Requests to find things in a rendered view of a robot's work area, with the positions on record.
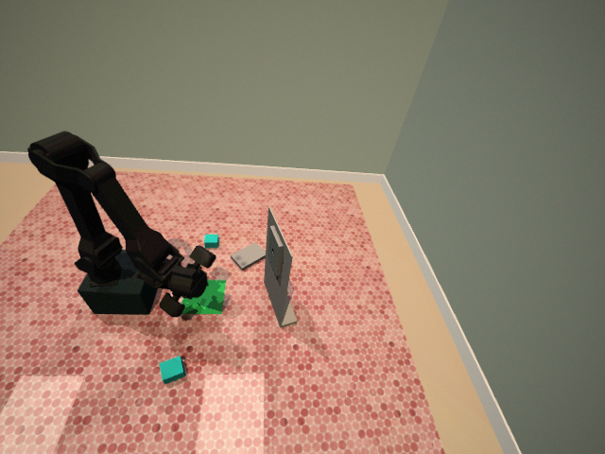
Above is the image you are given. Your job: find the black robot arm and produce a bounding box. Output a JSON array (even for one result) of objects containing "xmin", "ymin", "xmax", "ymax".
[{"xmin": 27, "ymin": 131, "xmax": 208, "ymax": 298}]

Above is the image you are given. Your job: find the grey flat panel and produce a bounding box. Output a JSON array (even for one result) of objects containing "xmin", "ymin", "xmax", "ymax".
[{"xmin": 264, "ymin": 206, "xmax": 298, "ymax": 327}]

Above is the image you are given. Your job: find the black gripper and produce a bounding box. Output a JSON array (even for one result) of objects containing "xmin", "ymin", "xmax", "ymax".
[{"xmin": 160, "ymin": 246, "xmax": 216, "ymax": 317}]

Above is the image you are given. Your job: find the green flat square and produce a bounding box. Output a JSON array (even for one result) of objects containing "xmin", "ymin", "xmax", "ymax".
[{"xmin": 182, "ymin": 280, "xmax": 226, "ymax": 314}]

